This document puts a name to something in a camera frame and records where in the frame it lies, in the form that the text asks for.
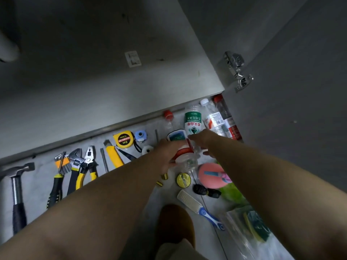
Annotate person's right hand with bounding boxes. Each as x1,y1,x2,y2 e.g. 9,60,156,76
188,129,225,158

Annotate person's left hand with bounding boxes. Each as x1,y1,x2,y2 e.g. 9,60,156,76
152,139,191,175

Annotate clear bottle with red label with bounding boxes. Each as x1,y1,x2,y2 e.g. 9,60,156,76
166,129,199,171

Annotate person's left forearm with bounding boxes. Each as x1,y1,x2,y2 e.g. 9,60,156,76
0,149,163,260

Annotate person's right forearm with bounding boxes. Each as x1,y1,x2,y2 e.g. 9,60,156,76
210,134,347,260

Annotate green label water bottle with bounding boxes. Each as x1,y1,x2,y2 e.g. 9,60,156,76
184,104,207,136

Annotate white-capped water bottle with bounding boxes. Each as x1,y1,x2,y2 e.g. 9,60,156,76
200,98,231,138

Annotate small clear red-capped bottle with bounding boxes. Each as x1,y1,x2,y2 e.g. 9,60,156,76
162,110,176,134

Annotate round yellow black tin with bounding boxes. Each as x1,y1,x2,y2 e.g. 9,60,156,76
176,172,192,189

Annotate red-capped red label bottle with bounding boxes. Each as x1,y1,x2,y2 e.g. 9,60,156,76
212,94,243,142

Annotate pink round sponge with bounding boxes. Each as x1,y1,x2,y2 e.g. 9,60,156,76
197,162,233,189

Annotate blue tape roll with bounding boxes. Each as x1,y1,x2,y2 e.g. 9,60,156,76
134,129,148,143

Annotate black plastic clip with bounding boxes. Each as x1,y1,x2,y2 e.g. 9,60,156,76
192,184,222,199

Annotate black tweezers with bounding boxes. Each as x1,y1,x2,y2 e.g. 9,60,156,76
115,146,138,162

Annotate yellow tape measure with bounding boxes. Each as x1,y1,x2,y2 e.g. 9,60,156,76
113,130,135,149

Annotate white blue brush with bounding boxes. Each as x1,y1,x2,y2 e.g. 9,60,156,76
176,189,226,231

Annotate green plastic bag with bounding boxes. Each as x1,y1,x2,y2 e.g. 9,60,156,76
219,182,249,207

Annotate yellow utility knife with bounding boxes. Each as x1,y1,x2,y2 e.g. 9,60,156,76
103,140,125,169

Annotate brown shoe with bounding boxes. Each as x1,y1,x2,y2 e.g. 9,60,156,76
156,204,196,250

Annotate metal cabinet hinge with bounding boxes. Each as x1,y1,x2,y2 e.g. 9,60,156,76
223,51,254,93

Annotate small grey metal screwdriver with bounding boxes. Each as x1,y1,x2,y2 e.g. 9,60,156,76
100,148,109,174

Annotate white sticker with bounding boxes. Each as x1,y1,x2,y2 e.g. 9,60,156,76
124,50,142,68

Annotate clear bag with sponges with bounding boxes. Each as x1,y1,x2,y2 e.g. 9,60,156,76
222,205,294,260

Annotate grey cabinet door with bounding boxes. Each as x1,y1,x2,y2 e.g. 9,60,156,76
176,0,347,192

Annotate steel claw hammer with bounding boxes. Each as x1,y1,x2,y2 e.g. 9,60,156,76
0,162,36,236

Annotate yellow handled pliers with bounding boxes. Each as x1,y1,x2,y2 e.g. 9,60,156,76
75,146,99,190

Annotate black handled adjustable wrench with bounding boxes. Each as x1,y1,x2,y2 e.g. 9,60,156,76
66,148,86,196

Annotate black yellow handled screwdriver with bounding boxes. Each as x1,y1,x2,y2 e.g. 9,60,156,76
46,151,67,210

